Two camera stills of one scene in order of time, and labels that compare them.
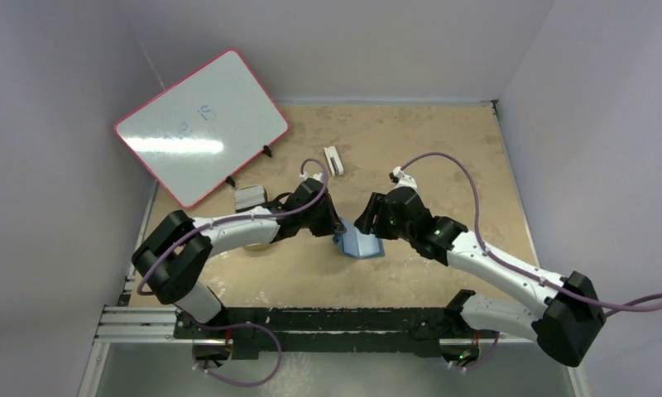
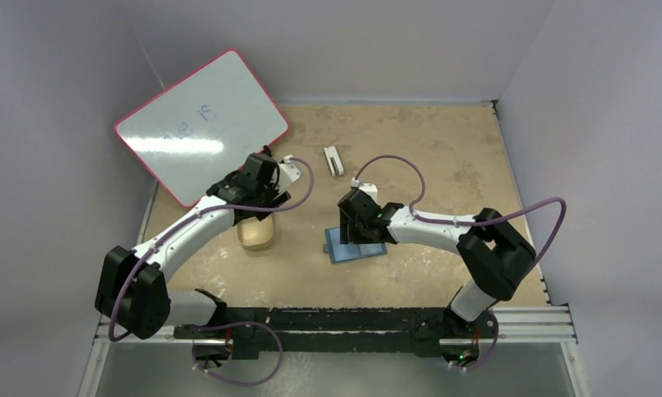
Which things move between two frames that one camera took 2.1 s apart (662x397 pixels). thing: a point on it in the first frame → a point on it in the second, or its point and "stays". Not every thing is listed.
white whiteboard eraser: x=334 y=160 stays
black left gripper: x=332 y=225 → x=275 y=195
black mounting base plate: x=410 y=331 stays
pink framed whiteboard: x=205 y=127 stays
